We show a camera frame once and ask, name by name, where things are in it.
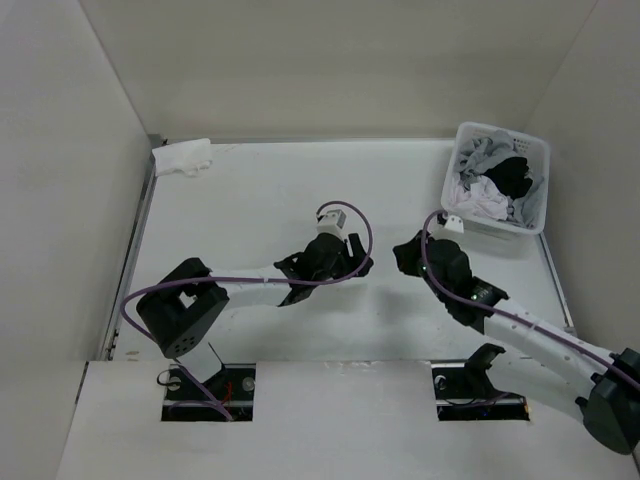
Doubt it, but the grey tank top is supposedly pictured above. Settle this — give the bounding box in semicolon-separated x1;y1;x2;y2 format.
454;130;518;191

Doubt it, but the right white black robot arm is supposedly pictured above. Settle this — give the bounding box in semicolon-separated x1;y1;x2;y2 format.
393;234;639;455

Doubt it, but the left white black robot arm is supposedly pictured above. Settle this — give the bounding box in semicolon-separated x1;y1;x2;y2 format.
136;233;374;399

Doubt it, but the folded white tank top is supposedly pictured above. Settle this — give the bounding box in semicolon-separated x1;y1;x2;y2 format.
152;138;213;177

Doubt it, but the white garment in basket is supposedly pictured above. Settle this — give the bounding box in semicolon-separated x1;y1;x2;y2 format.
449;176;509;221

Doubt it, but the light grey garment in basket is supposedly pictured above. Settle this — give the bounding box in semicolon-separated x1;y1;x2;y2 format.
507;177;545;229

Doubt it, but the white plastic laundry basket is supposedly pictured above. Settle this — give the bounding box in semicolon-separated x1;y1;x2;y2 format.
441;122;551;235

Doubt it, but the black garment in basket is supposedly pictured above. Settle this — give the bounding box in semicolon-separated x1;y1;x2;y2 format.
484;156;533;199

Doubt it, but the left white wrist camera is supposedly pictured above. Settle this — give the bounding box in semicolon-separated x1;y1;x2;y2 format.
316;209;346;238

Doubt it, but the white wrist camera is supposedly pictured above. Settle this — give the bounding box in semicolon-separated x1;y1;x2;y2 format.
316;209;346;238
438;214;464;234

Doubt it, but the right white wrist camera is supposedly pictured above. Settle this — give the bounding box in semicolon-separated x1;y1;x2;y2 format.
438;214;464;234

